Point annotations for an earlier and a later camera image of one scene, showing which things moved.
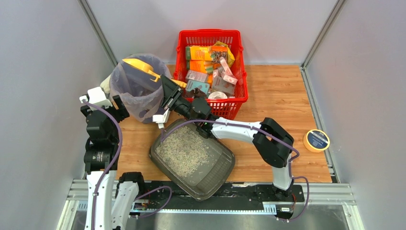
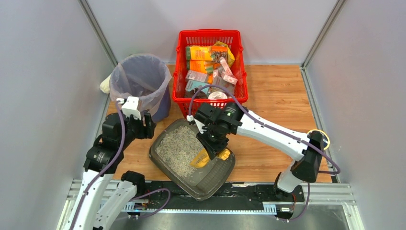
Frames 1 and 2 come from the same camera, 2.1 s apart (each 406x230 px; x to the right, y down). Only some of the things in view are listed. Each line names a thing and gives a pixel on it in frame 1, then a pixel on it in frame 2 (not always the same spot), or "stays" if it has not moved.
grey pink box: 197,76 stays
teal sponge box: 191,85 stays
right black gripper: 173,98 → 212,142
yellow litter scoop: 147,67 → 202,158
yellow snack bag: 230,57 stays
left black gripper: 119,108 → 145,127
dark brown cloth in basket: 196,93 stays
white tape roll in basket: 217,95 stays
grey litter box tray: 200,165 stays
